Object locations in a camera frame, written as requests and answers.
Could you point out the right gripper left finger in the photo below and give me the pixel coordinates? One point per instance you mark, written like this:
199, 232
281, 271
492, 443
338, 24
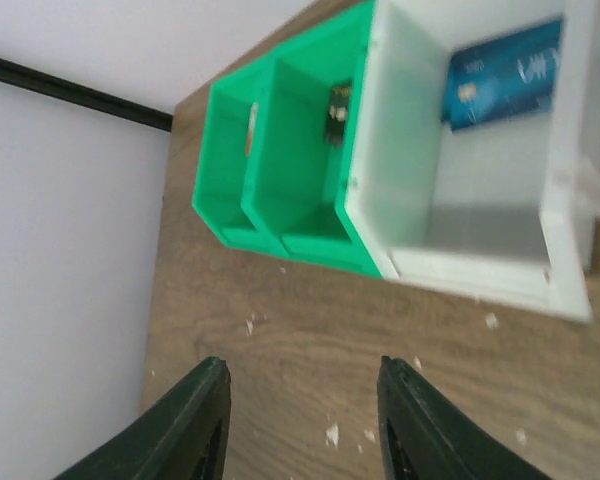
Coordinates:
184, 435

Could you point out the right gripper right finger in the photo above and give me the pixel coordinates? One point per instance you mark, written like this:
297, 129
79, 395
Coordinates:
423, 435

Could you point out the red white card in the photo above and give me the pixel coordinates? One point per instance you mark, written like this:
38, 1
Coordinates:
252, 120

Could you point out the black card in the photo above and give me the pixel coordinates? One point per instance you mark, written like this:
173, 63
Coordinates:
337, 113

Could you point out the white bin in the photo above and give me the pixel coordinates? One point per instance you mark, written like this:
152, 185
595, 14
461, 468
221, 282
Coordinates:
503, 212

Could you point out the green double bin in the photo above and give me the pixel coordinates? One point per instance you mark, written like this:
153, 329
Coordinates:
287, 199

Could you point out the black aluminium frame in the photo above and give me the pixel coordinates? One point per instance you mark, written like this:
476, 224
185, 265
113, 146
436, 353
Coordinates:
29, 79

